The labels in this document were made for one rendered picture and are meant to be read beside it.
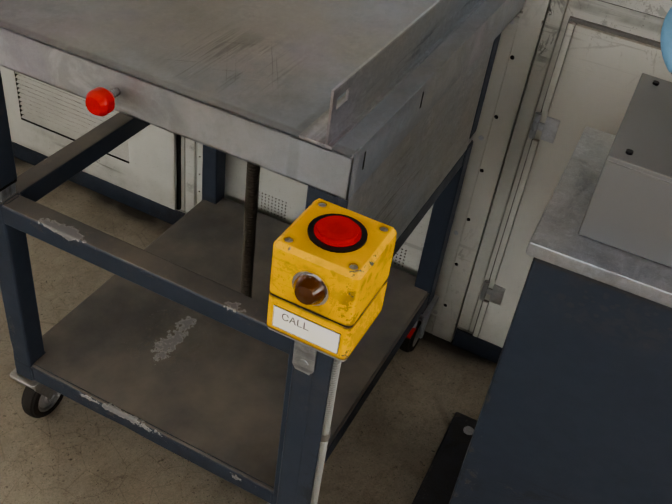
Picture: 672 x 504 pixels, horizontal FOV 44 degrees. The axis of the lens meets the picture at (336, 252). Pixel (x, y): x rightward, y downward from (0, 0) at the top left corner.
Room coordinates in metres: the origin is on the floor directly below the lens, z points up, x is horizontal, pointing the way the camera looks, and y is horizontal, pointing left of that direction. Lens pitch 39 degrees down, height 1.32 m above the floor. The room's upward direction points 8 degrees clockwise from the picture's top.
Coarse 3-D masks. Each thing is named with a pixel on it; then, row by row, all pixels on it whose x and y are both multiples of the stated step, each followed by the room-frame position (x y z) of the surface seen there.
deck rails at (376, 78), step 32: (448, 0) 1.07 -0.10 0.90; (480, 0) 1.22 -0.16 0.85; (416, 32) 0.97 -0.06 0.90; (448, 32) 1.09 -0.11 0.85; (384, 64) 0.88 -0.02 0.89; (416, 64) 0.98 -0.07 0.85; (352, 96) 0.80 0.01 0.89; (384, 96) 0.88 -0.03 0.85; (320, 128) 0.79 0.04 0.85; (352, 128) 0.80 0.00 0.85
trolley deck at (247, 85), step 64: (0, 0) 0.99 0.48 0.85; (64, 0) 1.02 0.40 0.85; (128, 0) 1.05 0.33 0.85; (192, 0) 1.08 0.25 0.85; (256, 0) 1.11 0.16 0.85; (320, 0) 1.15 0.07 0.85; (384, 0) 1.18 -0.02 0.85; (512, 0) 1.28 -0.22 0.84; (0, 64) 0.93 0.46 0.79; (64, 64) 0.89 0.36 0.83; (128, 64) 0.87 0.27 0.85; (192, 64) 0.90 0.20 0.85; (256, 64) 0.92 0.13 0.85; (320, 64) 0.95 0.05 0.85; (448, 64) 1.01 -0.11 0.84; (192, 128) 0.82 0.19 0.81; (256, 128) 0.79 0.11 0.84; (384, 128) 0.82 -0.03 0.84
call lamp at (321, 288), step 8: (304, 272) 0.50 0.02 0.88; (312, 272) 0.50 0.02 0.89; (296, 280) 0.50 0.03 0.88; (304, 280) 0.50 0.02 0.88; (312, 280) 0.50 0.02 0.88; (320, 280) 0.50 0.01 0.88; (296, 288) 0.50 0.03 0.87; (304, 288) 0.49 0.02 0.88; (312, 288) 0.49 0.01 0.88; (320, 288) 0.49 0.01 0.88; (328, 288) 0.50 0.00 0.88; (296, 296) 0.49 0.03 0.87; (304, 296) 0.49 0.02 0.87; (312, 296) 0.49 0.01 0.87; (320, 296) 0.49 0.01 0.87; (328, 296) 0.50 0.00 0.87; (312, 304) 0.49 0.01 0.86; (320, 304) 0.50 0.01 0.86
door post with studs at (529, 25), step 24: (528, 0) 1.37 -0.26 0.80; (528, 24) 1.37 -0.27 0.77; (528, 48) 1.37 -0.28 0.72; (504, 96) 1.37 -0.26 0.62; (504, 120) 1.37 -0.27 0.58; (504, 144) 1.36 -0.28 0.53; (480, 168) 1.38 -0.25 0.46; (480, 192) 1.37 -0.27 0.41; (480, 216) 1.37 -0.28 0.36; (456, 264) 1.37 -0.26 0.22; (456, 288) 1.37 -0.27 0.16; (456, 312) 1.36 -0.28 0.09
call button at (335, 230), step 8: (328, 216) 0.55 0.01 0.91; (336, 216) 0.56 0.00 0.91; (320, 224) 0.54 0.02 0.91; (328, 224) 0.54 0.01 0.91; (336, 224) 0.55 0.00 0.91; (344, 224) 0.55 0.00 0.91; (352, 224) 0.55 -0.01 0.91; (320, 232) 0.53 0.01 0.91; (328, 232) 0.53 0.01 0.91; (336, 232) 0.53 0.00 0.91; (344, 232) 0.54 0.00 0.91; (352, 232) 0.54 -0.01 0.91; (360, 232) 0.54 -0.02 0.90; (320, 240) 0.53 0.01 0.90; (328, 240) 0.53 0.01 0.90; (336, 240) 0.52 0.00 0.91; (344, 240) 0.53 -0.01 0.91; (352, 240) 0.53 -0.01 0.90
